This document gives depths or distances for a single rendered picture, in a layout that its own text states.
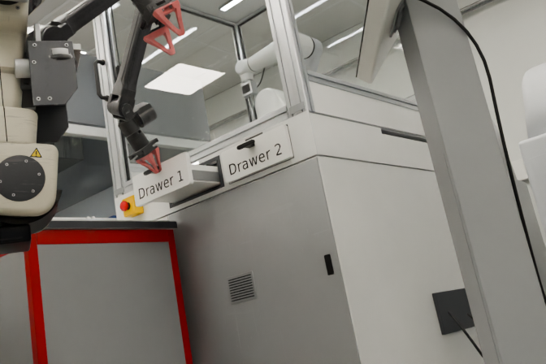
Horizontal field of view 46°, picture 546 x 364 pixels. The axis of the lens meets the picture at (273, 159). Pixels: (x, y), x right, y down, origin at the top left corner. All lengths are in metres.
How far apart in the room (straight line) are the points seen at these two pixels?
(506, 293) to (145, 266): 1.24
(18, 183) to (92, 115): 1.74
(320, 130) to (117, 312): 0.86
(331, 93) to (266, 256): 0.57
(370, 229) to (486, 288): 0.71
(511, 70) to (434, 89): 3.75
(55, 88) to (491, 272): 1.04
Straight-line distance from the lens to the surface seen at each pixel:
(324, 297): 1.96
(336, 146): 2.08
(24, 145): 1.53
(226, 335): 2.24
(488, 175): 1.50
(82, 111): 3.19
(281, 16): 2.16
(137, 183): 2.33
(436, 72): 1.55
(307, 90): 2.06
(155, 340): 2.24
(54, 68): 1.59
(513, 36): 5.34
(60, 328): 2.05
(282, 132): 2.05
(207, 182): 2.21
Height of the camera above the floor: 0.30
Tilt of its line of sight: 15 degrees up
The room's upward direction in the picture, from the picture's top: 11 degrees counter-clockwise
